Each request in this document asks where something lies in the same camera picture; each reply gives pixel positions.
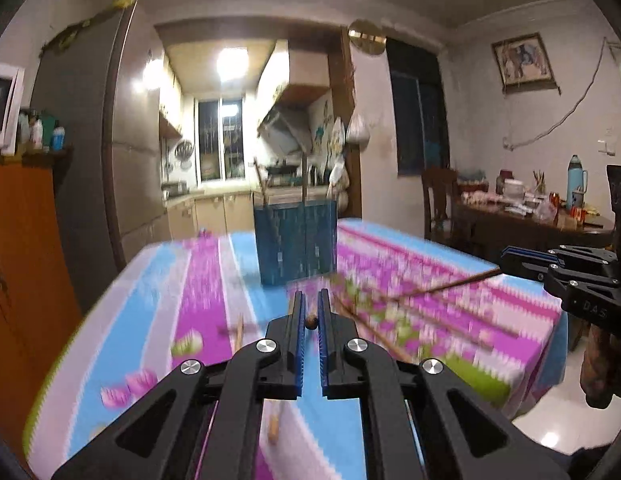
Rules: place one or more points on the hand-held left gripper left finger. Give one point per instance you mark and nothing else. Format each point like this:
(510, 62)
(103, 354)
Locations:
(298, 360)

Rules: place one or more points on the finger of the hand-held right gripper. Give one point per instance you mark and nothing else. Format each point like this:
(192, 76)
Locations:
(525, 264)
(585, 255)

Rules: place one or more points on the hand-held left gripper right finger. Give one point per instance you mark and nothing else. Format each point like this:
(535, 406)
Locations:
(324, 360)

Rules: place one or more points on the blue perforated utensil holder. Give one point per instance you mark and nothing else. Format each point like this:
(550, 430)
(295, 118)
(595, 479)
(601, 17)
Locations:
(295, 245)

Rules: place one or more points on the person's right forearm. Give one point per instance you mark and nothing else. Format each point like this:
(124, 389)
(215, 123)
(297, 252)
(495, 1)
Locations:
(603, 360)

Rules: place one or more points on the dark wooden side table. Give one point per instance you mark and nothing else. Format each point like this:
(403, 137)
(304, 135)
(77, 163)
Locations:
(515, 227)

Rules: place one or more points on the blue thermos flask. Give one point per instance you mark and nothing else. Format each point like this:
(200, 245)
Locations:
(576, 185)

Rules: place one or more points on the wooden chair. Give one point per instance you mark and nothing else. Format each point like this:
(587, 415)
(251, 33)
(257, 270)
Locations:
(438, 195)

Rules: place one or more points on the floral striped tablecloth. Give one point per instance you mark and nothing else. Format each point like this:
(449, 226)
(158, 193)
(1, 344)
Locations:
(210, 285)

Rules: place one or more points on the beige kitchen base cabinets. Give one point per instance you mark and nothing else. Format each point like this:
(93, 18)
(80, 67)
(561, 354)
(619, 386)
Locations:
(210, 215)

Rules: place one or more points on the hanging cloth bags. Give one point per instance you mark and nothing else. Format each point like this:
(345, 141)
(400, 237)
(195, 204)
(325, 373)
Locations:
(338, 175)

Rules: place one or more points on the dark window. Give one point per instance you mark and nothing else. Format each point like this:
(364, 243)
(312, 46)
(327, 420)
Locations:
(415, 110)

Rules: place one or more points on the white hanging plastic bag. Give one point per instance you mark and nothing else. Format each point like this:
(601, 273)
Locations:
(357, 130)

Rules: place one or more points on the range hood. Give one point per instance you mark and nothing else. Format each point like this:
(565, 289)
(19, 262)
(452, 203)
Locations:
(283, 132)

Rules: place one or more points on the kitchen window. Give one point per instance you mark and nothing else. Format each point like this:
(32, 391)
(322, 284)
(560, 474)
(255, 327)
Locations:
(219, 140)

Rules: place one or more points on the grey refrigerator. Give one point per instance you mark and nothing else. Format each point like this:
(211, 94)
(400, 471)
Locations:
(115, 160)

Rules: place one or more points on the orange wooden cabinet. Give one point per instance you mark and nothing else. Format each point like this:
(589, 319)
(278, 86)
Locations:
(25, 260)

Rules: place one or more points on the blue white jar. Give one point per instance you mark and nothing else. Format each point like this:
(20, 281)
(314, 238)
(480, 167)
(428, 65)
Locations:
(57, 140)

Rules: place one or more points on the white plastic bottle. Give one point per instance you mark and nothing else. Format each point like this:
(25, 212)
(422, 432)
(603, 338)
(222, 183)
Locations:
(36, 132)

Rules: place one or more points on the white microwave oven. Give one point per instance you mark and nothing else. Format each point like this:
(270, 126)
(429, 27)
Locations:
(5, 105)

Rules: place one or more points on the yellow green bag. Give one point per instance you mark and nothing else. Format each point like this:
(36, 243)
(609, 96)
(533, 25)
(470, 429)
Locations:
(85, 22)

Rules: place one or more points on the white wall switch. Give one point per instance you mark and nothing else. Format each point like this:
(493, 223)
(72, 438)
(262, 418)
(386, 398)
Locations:
(606, 142)

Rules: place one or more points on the framed wall picture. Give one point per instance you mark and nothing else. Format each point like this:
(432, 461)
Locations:
(523, 60)

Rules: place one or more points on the gold wall clock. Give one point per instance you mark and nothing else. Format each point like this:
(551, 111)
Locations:
(366, 36)

